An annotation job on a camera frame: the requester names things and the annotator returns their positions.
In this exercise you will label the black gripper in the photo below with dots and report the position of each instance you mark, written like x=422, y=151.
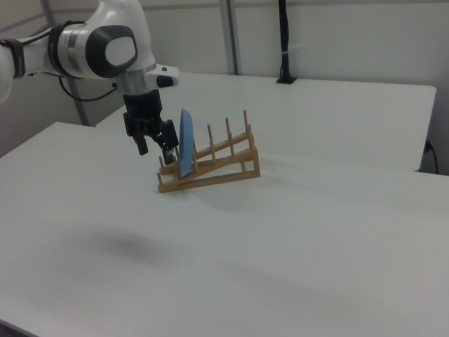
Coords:
x=142, y=109

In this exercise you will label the blue round plate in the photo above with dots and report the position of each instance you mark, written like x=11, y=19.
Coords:
x=185, y=147

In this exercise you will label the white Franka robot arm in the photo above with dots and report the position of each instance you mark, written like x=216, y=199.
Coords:
x=80, y=45

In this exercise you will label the wooden plate rack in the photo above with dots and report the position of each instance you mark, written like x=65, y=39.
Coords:
x=224, y=177

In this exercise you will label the black camera stand pole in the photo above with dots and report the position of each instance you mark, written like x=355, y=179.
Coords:
x=285, y=35

